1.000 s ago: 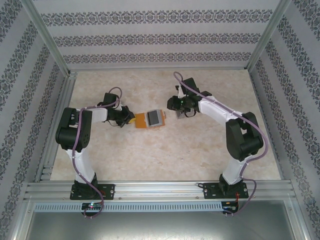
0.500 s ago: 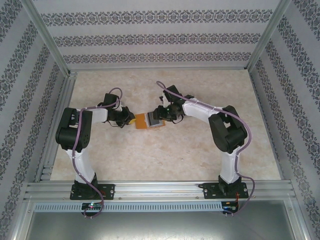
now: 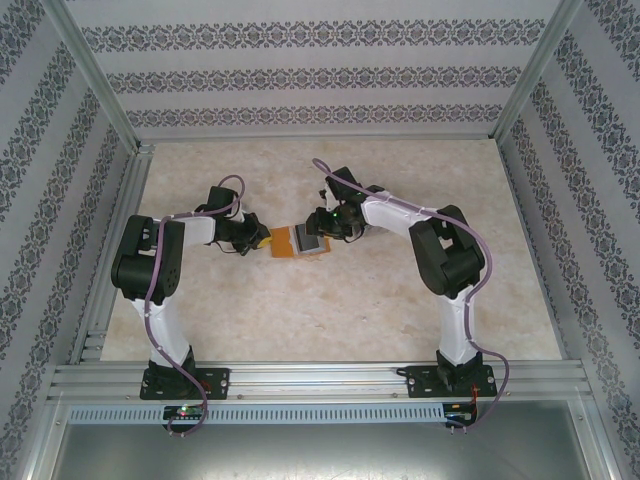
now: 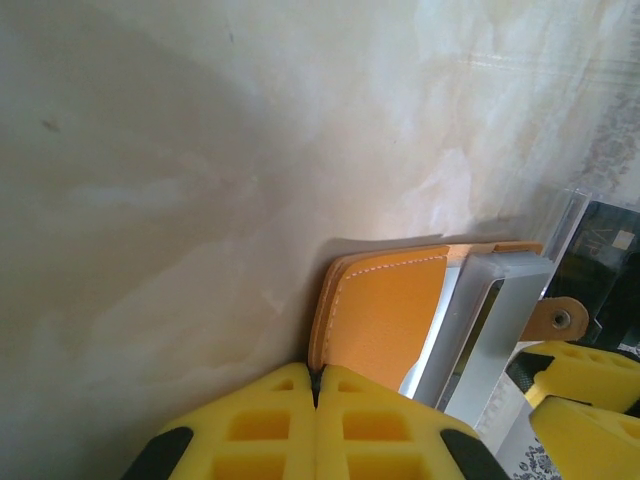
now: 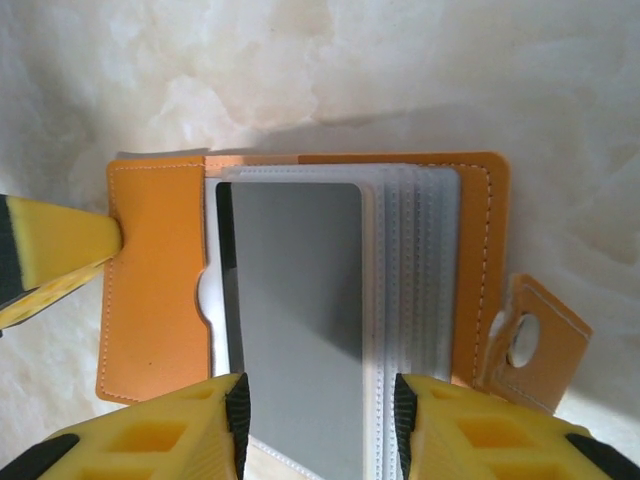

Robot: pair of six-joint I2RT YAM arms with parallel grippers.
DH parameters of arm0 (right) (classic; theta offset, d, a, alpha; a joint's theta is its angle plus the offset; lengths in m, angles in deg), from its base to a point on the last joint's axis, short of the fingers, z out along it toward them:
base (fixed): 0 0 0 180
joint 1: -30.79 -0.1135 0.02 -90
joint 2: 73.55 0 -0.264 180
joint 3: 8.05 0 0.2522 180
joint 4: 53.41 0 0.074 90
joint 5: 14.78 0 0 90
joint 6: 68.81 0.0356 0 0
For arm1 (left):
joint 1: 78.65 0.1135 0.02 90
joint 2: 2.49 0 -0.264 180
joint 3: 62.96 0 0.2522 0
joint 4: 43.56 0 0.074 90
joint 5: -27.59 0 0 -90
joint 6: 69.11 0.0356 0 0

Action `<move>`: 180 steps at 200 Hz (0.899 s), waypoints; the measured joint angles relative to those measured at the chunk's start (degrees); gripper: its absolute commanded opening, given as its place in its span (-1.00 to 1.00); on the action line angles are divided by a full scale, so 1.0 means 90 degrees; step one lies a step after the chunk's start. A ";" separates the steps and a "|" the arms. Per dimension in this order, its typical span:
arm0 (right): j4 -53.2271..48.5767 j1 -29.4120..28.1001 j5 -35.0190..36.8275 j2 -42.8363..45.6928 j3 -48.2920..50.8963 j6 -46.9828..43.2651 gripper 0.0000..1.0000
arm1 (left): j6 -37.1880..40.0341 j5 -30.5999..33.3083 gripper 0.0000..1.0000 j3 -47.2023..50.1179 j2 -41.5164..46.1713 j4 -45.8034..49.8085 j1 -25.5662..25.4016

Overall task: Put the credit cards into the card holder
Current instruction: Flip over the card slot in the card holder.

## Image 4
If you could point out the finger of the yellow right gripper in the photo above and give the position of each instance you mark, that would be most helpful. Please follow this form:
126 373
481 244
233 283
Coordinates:
590 385
590 445

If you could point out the stack of plastic cards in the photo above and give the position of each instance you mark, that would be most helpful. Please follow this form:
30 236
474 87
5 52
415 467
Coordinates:
600 285

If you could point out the orange leather card holder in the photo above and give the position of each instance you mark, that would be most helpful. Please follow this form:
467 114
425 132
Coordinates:
380 320

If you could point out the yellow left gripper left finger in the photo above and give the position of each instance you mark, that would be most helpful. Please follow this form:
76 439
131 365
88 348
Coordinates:
250 430

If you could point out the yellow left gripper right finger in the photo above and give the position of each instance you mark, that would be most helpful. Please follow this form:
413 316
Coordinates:
390 430

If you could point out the clear acrylic card box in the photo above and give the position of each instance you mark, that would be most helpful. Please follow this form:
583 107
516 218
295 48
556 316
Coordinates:
560 220

